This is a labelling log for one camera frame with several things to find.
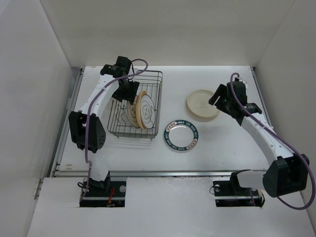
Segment cream plate green ring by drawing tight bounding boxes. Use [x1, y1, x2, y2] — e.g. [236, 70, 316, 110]
[126, 100, 141, 129]

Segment plain cream plate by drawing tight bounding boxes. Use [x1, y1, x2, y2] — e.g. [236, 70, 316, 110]
[187, 89, 220, 119]

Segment white plate green lettered rim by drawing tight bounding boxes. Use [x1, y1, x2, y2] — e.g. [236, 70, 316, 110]
[163, 119, 199, 153]

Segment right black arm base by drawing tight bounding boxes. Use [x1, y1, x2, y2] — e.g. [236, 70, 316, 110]
[209, 180, 266, 208]

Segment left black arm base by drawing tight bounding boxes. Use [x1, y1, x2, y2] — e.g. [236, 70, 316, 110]
[78, 180, 127, 208]

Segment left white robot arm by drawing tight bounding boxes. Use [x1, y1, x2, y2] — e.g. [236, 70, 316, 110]
[68, 56, 143, 197]

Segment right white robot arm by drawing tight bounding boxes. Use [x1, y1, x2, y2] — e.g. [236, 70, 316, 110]
[208, 81, 309, 198]

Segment yellow-backed white plate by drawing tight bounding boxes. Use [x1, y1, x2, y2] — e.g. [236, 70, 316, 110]
[136, 91, 156, 129]

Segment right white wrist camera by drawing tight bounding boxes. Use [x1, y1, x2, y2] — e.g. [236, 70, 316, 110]
[234, 77, 248, 88]

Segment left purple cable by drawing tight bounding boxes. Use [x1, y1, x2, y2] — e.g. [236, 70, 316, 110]
[81, 58, 149, 200]

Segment purple cable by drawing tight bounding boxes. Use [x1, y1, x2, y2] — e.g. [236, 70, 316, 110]
[230, 73, 316, 210]
[81, 58, 149, 200]

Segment grey wire dish rack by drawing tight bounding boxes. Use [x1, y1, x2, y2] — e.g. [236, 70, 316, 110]
[105, 70, 163, 140]

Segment aluminium table rail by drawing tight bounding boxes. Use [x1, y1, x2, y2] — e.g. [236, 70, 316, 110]
[49, 68, 289, 178]

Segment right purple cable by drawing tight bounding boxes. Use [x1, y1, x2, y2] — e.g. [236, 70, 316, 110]
[230, 73, 316, 210]

